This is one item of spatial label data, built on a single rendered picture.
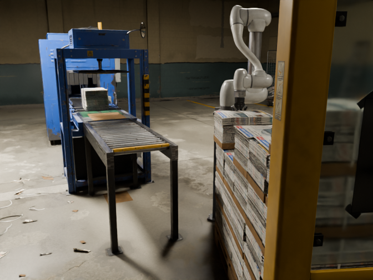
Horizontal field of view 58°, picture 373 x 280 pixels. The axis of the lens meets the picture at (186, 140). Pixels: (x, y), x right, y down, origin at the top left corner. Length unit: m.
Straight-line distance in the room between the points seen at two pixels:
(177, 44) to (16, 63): 5.10
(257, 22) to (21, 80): 9.08
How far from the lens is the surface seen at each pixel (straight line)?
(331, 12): 0.78
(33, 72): 11.14
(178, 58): 12.04
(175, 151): 2.60
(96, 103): 4.49
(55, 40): 6.01
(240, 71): 2.58
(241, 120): 2.34
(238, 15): 2.84
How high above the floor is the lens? 1.45
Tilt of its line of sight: 14 degrees down
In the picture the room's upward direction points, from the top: straight up
